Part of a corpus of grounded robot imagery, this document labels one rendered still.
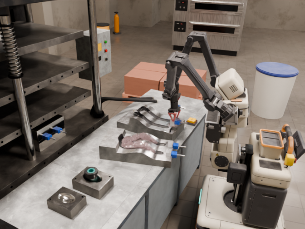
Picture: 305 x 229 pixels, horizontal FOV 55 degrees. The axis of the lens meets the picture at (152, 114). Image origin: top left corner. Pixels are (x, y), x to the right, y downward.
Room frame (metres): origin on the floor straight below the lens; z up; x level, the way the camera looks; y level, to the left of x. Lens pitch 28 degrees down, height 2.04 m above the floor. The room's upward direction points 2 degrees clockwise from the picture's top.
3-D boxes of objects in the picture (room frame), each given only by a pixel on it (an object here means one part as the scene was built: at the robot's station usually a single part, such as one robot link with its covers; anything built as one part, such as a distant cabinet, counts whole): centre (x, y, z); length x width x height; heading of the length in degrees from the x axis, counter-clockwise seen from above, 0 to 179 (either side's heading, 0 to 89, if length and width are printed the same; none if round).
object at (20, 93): (1.67, 0.83, 1.10); 0.05 x 0.05 x 1.30
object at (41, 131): (1.98, 0.97, 0.87); 0.50 x 0.27 x 0.17; 64
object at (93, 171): (1.41, 0.36, 0.89); 0.08 x 0.08 x 0.04
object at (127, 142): (1.77, 0.09, 0.90); 0.26 x 0.18 x 0.08; 81
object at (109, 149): (1.76, 0.09, 0.85); 0.50 x 0.26 x 0.11; 81
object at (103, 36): (2.62, 0.55, 0.73); 0.30 x 0.22 x 1.47; 154
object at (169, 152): (1.68, -0.17, 0.85); 0.13 x 0.05 x 0.05; 81
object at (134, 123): (2.12, 0.01, 0.87); 0.50 x 0.26 x 0.14; 64
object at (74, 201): (1.22, 0.46, 0.83); 0.17 x 0.13 x 0.06; 64
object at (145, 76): (4.50, -0.21, 0.22); 1.29 x 0.93 x 0.45; 78
